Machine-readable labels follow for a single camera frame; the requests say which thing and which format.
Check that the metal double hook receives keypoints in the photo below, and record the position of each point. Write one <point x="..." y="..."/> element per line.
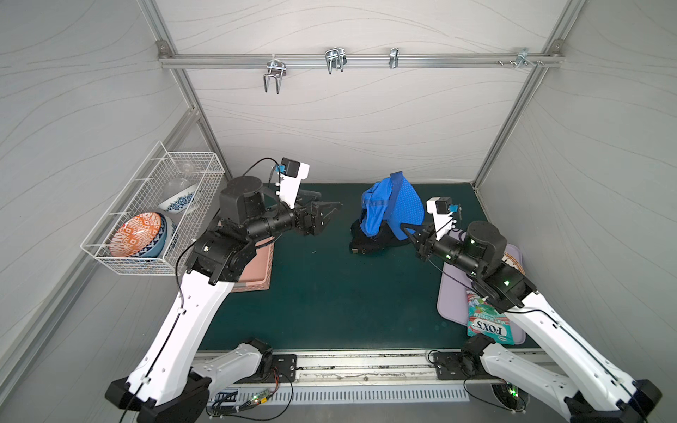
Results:
<point x="335" y="59"/>
<point x="276" y="70"/>

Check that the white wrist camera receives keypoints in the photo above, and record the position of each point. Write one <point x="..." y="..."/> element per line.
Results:
<point x="445" y="215"/>
<point x="291" y="173"/>

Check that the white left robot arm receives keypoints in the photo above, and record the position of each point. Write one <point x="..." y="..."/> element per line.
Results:
<point x="165" y="386"/>

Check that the orange patterned bowl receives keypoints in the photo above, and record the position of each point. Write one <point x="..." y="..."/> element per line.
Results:
<point x="135" y="235"/>

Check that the pink perforated plastic basket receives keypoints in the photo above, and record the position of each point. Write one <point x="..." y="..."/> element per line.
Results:
<point x="256" y="269"/>

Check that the patterned plate with food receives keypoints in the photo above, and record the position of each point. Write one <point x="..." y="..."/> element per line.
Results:
<point x="513" y="262"/>

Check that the white wire wall basket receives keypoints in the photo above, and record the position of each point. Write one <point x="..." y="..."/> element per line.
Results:
<point x="142" y="194"/>

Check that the clear glass bowl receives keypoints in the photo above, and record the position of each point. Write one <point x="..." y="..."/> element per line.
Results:
<point x="180" y="182"/>

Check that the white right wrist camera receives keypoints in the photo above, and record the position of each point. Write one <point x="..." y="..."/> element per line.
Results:
<point x="445" y="215"/>

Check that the metal double hook middle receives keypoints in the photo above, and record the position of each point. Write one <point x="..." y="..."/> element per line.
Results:
<point x="335" y="59"/>

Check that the aluminium frame post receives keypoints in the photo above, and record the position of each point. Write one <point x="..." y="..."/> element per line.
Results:
<point x="167" y="48"/>

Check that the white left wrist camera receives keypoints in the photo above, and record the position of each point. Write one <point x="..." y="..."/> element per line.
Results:
<point x="291" y="173"/>

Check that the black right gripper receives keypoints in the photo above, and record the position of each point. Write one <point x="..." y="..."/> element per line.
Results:
<point x="420" y="241"/>

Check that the small metal hook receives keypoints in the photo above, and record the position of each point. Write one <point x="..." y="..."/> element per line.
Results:
<point x="394" y="57"/>

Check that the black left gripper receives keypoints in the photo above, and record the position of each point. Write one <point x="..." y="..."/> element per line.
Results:
<point x="308" y="218"/>

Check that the lilac plastic tray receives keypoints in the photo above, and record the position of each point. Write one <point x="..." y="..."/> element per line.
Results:
<point x="452" y="300"/>

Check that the blue baseball cap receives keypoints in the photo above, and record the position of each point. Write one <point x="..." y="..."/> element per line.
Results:
<point x="393" y="201"/>

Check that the blue white patterned bowl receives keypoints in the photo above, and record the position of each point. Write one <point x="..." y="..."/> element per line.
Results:
<point x="180" y="201"/>

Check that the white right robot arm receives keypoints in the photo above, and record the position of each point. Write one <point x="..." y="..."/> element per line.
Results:
<point x="590" y="388"/>

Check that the metal hook bracket right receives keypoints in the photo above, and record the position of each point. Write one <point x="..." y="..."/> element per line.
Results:
<point x="522" y="60"/>

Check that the black baseball cap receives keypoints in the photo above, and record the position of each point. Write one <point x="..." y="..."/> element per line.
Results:
<point x="363" y="244"/>

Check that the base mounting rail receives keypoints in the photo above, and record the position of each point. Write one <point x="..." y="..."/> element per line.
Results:
<point x="370" y="367"/>

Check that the Fox's candy bag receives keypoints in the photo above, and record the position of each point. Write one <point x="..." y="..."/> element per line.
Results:
<point x="484" y="320"/>

